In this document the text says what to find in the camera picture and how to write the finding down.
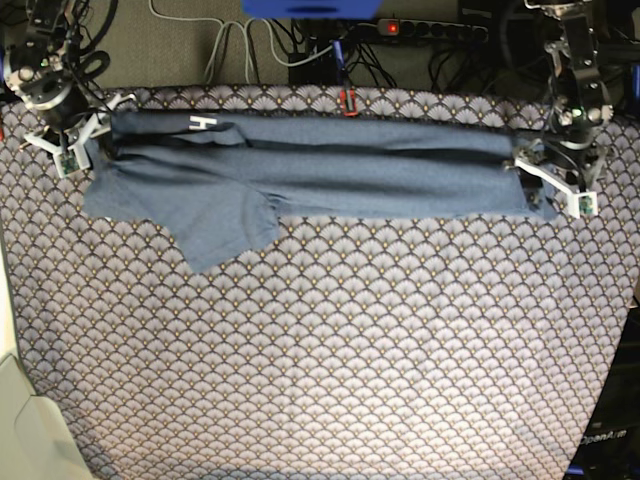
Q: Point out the red black table clamp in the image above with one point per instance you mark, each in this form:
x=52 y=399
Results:
x=348 y=102

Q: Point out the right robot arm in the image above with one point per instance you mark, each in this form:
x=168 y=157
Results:
x=53 y=66

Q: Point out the blue T-shirt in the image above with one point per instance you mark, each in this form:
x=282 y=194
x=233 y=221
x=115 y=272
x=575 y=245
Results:
x=221 y=182

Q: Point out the grey white plastic bin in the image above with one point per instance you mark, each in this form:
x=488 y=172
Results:
x=35 y=440

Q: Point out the white power strip red switch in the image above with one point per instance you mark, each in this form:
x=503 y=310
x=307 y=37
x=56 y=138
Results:
x=431 y=30

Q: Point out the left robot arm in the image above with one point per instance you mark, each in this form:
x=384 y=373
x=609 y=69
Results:
x=580 y=102

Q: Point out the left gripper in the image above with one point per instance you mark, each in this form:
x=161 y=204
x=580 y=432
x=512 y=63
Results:
x=577 y=164

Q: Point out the fan patterned tablecloth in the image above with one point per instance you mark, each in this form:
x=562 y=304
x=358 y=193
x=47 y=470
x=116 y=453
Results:
x=412 y=349

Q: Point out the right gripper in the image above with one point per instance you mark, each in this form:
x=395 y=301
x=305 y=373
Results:
x=58 y=97

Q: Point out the black OpenArm base box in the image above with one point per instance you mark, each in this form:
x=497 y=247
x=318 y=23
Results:
x=609 y=449

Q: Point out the black power adapter box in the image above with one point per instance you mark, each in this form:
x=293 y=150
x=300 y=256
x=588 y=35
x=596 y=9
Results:
x=324 y=71

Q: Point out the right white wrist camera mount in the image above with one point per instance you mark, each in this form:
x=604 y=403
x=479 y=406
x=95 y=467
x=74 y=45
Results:
x=68 y=148

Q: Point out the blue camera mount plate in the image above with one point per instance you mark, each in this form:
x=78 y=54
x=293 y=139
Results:
x=311 y=9

